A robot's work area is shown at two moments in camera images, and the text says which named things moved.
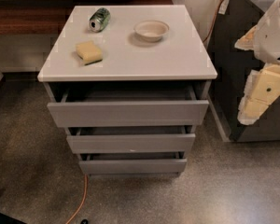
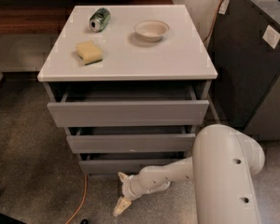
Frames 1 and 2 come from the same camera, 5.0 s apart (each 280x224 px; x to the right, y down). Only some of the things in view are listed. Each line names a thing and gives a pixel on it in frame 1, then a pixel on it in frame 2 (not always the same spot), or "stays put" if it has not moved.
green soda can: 99,20 stays put
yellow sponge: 90,52 stays put
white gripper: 273,37 -> 128,188
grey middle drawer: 133,139 stays put
